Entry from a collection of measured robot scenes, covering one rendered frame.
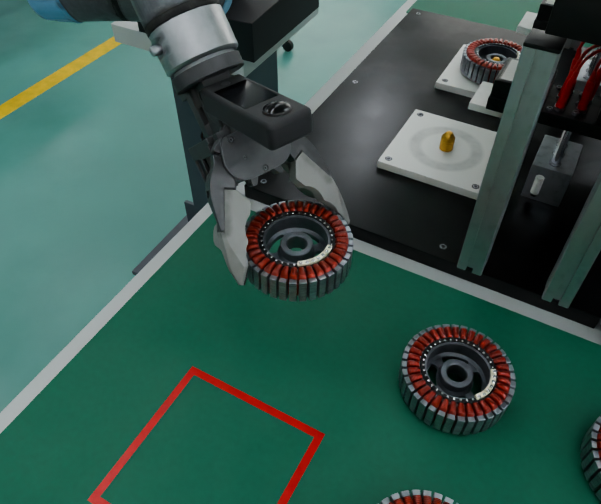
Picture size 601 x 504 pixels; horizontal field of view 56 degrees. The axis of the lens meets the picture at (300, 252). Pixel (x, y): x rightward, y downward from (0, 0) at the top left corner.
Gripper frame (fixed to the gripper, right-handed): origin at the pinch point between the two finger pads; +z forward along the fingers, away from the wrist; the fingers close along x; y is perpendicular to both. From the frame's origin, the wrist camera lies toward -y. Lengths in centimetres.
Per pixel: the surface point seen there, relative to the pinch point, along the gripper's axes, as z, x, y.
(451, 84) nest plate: -7, -47, 22
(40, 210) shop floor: -20, 10, 156
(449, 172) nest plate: 3.1, -30.0, 10.1
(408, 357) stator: 14.1, -4.1, -4.3
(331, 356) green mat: 12.6, 0.5, 2.9
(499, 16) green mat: -14, -80, 37
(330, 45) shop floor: -37, -139, 181
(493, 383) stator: 18.8, -8.6, -9.8
